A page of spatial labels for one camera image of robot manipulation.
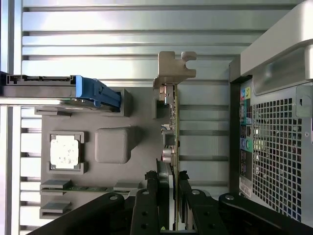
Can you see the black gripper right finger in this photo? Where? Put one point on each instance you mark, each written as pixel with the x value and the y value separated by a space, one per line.
pixel 205 215

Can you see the hard disk with blue carrier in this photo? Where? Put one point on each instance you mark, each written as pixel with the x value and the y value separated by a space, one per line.
pixel 36 90

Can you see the silver CPU chip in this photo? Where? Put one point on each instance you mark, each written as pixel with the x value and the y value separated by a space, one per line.
pixel 64 151

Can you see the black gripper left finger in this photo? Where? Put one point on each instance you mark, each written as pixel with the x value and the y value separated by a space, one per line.
pixel 144 213

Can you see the open black PC case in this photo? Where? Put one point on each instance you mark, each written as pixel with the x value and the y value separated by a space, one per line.
pixel 269 147

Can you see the grey parts rack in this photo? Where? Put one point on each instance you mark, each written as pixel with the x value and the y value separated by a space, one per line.
pixel 146 137

